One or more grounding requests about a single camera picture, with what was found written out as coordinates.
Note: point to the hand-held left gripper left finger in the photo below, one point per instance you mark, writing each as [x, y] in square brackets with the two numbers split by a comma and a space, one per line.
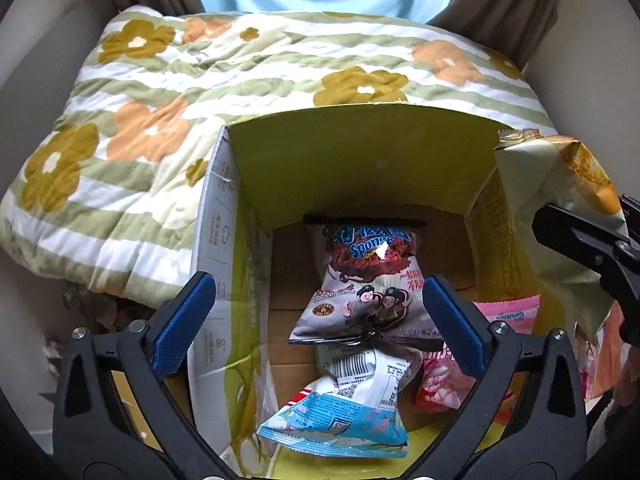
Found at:
[182, 325]

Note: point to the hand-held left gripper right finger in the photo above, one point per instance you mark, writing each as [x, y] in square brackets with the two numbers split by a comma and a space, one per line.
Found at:
[452, 325]

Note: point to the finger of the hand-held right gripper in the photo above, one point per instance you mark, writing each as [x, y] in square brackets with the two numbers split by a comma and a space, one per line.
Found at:
[632, 212]
[585, 240]

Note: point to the cream and orange snack packet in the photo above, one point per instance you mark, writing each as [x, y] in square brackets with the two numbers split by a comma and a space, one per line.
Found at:
[550, 175]

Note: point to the brown chocolate snack packet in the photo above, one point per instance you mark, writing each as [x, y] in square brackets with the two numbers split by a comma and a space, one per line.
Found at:
[360, 280]

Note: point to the green and yellow cardboard box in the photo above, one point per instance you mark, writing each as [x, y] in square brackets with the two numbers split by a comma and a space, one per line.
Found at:
[360, 160]

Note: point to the pink snack packet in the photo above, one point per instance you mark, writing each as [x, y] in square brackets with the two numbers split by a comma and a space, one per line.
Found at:
[440, 385]

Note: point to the white barcode snack packet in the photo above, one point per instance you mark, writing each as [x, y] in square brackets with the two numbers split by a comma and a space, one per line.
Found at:
[360, 370]

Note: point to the blue snack packet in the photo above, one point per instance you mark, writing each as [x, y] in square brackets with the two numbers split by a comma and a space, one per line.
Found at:
[340, 425]

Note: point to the floral striped blanket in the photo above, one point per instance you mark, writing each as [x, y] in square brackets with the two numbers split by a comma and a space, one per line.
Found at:
[250, 70]

